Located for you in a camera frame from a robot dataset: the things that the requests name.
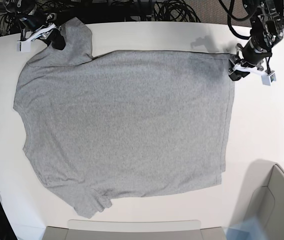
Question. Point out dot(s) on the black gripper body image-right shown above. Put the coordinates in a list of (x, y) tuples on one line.
[(250, 58)]

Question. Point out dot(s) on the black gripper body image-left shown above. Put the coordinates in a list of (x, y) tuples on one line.
[(38, 26)]

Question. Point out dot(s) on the grey T-shirt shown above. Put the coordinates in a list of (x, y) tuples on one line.
[(123, 124)]

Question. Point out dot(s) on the grey box at right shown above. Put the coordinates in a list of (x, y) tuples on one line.
[(270, 209)]

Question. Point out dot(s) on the grey box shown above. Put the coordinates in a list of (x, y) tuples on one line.
[(270, 209), (107, 230)]

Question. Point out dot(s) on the blue translucent object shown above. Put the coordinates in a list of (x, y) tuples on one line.
[(249, 229)]

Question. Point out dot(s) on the grey box at bottom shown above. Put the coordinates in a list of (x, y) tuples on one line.
[(107, 230)]

